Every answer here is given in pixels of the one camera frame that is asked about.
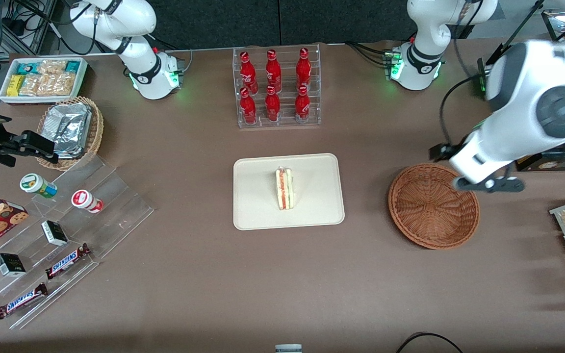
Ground triangle sandwich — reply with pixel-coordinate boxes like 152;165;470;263
275;166;295;211

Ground brown round wicker basket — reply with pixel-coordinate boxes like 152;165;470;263
388;163;480;250

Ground tan small wicker basket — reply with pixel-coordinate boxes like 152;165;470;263
37;96;104;172

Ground beige rectangular tray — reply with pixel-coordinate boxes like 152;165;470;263
233;153;345;231

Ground silver foil package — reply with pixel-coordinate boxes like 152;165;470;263
41;102;92;159

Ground green lid white cup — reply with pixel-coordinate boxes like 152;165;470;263
20;173;59;200

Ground white snack bin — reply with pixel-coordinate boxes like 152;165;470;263
0;56;89;106

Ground yellow snack packet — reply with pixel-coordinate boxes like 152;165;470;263
7;75;26;98

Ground clear rice cracker bag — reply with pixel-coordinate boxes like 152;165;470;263
47;73;77;97
37;59;68;77
20;74;51;97

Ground red lid white cup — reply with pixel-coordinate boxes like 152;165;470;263
71;189;104;214

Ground small black box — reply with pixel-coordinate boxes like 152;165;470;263
41;220;69;247
0;252;27;278

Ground clear acrylic stepped stand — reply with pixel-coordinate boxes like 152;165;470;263
0;156;155;330

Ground brown Snickers bar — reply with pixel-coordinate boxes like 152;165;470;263
45;243;92;280
0;282;49;320

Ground red cola bottle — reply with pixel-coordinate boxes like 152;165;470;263
294;84;311;124
296;47;312;91
264;86;281;123
265;49;283;92
239;88;257;125
239;51;258;95

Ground clear acrylic bottle rack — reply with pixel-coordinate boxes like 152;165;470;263
232;44;323;129

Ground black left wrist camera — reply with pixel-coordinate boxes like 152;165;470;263
428;143;461;163

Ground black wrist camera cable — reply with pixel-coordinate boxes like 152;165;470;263
438;73;490;149

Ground black cable bundle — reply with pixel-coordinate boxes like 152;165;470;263
2;0;98;55

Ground aluminium frame post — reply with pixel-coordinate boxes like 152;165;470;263
15;0;58;55

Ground black arm base cables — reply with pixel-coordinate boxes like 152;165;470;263
345;41;395;68

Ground black looped cable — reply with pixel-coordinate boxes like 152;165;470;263
395;332;465;353

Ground grey arm base cable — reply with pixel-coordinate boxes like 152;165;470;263
179;48;194;75

